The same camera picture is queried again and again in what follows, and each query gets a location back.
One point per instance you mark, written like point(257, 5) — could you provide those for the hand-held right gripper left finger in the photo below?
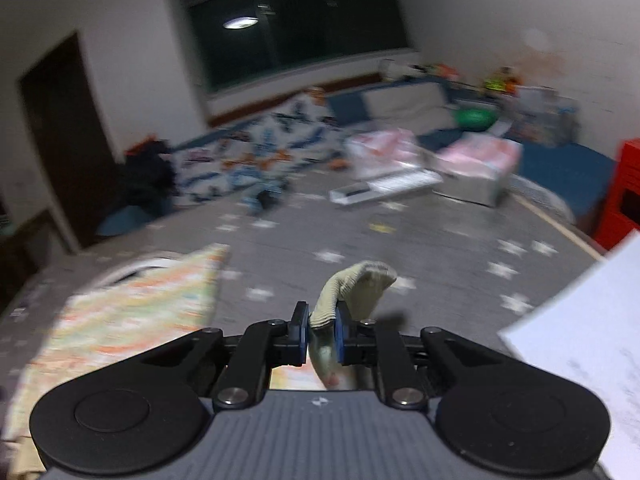
point(301, 327)

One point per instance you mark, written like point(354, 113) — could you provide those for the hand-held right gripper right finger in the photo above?
point(341, 332)

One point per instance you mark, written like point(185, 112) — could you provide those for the beige sock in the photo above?
point(350, 285)

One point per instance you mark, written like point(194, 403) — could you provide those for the dark clothes pile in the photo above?
point(146, 172)

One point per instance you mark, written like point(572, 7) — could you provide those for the grey star patterned mat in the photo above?
point(380, 240)

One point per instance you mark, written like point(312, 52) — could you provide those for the white flat box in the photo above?
point(382, 186)

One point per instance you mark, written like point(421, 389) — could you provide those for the pastel patterned folded garment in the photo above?
point(127, 310)

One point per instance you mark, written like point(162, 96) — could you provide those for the vehicle print blanket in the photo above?
point(255, 152)

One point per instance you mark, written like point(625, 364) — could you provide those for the pink plastic bag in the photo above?
point(385, 152)

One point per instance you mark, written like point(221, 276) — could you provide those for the blue floor cushion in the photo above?
point(125, 220)

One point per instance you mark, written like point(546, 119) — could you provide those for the pink white storage box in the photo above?
point(475, 167)

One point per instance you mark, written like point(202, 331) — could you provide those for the blue white sofa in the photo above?
point(410, 102)

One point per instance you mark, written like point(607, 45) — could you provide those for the white paper sheet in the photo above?
point(590, 340)

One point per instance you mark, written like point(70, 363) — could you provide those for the green ball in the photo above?
point(472, 117)

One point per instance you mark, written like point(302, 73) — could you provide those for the pile of colourful toys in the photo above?
point(450, 77)

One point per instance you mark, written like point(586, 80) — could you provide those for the printed cardboard boxes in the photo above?
point(540, 115)

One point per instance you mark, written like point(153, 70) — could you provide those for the dark window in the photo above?
point(295, 25)

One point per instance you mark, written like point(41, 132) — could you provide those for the dark wooden door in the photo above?
point(62, 135)

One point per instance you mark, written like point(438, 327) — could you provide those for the red plastic cabinet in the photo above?
point(620, 195)

